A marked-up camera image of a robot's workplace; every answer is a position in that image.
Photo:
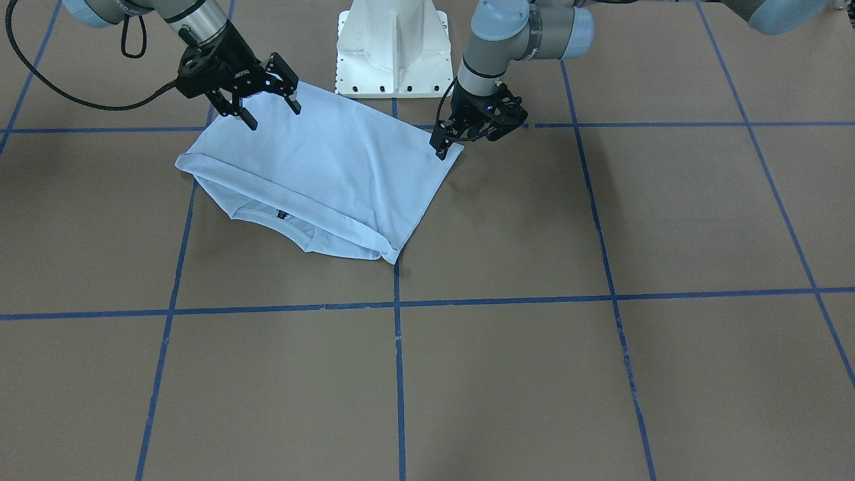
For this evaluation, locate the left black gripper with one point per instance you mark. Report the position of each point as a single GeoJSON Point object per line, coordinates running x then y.
{"type": "Point", "coordinates": [469, 107]}

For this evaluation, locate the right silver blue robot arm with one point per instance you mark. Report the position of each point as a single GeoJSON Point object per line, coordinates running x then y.
{"type": "Point", "coordinates": [195, 22]}

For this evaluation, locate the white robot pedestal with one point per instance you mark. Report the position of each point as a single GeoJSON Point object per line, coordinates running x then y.
{"type": "Point", "coordinates": [393, 49]}

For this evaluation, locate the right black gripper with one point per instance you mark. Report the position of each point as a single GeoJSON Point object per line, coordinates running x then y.
{"type": "Point", "coordinates": [230, 61]}

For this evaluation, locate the light blue t-shirt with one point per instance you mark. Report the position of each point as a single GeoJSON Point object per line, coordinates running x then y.
{"type": "Point", "coordinates": [340, 178]}

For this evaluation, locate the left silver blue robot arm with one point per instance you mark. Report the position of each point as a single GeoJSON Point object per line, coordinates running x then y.
{"type": "Point", "coordinates": [501, 32]}

